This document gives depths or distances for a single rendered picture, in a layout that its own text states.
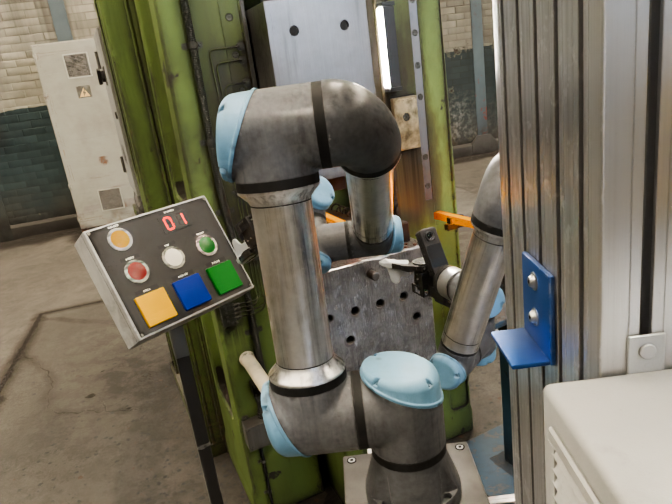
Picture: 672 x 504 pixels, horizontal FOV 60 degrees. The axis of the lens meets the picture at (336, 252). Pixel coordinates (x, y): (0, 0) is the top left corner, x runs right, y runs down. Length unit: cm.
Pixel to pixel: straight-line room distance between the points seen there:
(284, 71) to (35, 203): 642
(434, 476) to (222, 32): 130
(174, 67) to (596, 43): 141
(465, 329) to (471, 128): 763
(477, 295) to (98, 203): 628
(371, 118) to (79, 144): 637
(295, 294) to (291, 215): 11
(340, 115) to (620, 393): 46
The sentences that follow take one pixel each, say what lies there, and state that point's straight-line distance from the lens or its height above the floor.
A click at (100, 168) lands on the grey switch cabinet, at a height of 74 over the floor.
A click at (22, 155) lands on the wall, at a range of 780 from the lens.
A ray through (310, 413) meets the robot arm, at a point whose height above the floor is 102.
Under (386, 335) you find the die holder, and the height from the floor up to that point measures 65.
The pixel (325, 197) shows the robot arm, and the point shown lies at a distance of 115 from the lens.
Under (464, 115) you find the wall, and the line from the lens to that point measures 861.
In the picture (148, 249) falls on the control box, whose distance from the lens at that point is 145.
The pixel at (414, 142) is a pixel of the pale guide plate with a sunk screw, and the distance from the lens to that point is 197.
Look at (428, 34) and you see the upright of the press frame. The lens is 203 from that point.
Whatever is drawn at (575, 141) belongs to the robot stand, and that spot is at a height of 140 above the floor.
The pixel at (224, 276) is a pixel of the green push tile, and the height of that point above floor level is 101.
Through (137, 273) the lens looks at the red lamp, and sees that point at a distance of 141.
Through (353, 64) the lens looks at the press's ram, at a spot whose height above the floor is 148.
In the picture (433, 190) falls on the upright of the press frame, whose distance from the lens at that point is 206.
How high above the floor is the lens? 148
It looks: 18 degrees down
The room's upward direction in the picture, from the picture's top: 8 degrees counter-clockwise
